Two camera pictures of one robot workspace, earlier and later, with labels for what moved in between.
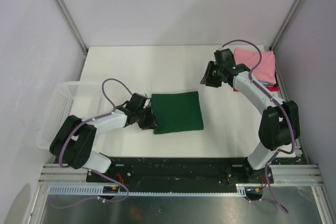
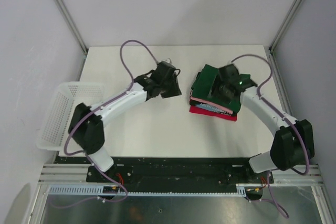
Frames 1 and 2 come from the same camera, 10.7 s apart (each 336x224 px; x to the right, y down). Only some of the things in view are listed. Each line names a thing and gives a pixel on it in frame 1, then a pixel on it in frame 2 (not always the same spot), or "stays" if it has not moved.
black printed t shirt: [270, 84] to [196, 104]
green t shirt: [176, 112] to [203, 82]
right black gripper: [208, 79] to [215, 92]
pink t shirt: [265, 72] to [203, 101]
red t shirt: [270, 88] to [199, 110]
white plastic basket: [80, 99] stays
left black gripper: [150, 123] to [175, 90]
